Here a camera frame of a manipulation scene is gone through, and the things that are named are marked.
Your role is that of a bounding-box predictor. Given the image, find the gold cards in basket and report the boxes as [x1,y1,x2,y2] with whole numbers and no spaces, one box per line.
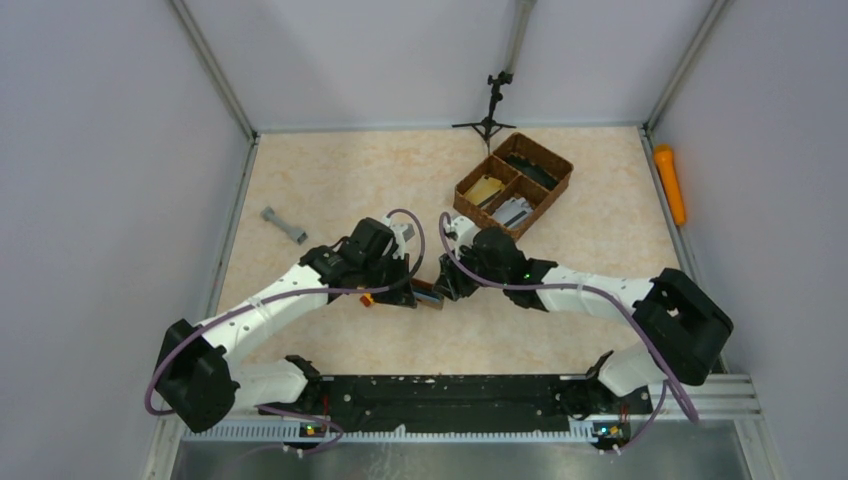
[463,175,504,208]

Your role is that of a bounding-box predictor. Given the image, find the black cards in basket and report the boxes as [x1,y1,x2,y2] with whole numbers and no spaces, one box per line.
[506,155,558,191]

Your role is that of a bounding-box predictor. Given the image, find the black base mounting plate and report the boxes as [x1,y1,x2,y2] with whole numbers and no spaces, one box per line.
[260,374,653,435]

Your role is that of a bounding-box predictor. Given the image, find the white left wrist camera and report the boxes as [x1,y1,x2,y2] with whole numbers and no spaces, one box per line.
[389,223,416,259]

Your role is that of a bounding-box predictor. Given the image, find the brown leather card holder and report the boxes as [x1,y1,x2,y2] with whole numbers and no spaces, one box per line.
[410,278,444,310]

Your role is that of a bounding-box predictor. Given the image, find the black mini tripod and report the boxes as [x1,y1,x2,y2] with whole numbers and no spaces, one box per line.
[451,71,516,153]

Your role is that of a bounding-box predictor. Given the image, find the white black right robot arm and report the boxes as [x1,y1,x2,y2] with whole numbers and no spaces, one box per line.
[439,215,734,423]

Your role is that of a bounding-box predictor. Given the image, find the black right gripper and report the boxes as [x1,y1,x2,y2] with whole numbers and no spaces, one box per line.
[433,239,508,301]

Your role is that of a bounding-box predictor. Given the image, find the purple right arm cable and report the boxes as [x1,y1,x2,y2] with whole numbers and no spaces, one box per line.
[438,211,700,452]

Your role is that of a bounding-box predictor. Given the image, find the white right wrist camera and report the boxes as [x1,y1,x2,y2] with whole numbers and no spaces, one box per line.
[446,215,480,258]

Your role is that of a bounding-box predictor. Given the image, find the orange cylinder handle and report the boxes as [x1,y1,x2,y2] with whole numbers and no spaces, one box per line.
[653,144,687,227]

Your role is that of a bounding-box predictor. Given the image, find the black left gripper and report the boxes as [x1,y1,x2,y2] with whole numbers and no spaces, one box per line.
[360,251,417,308]

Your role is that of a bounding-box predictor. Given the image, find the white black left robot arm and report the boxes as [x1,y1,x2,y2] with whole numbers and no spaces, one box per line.
[144,209,426,433]

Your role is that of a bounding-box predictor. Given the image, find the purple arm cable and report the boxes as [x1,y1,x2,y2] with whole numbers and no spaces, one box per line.
[438,211,700,452]
[144,209,427,455]

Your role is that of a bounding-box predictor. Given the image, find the grey plastic dumbbell piece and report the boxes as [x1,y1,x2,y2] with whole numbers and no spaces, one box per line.
[260,206,308,245]

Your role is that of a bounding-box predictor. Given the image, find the yellow toy car block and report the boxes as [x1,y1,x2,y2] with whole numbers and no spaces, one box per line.
[360,294,375,308]

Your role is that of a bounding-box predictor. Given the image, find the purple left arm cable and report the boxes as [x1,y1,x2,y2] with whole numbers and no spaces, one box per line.
[144,209,427,455]

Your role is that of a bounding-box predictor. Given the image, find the silver cards in basket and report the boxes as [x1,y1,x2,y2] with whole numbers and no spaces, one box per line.
[492,196,534,229]

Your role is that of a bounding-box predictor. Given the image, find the brown wicker divided basket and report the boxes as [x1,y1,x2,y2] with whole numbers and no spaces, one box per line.
[453,132,574,240]

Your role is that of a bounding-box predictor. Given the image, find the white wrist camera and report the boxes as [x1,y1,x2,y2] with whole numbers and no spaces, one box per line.
[446,215,480,258]
[389,223,416,259]

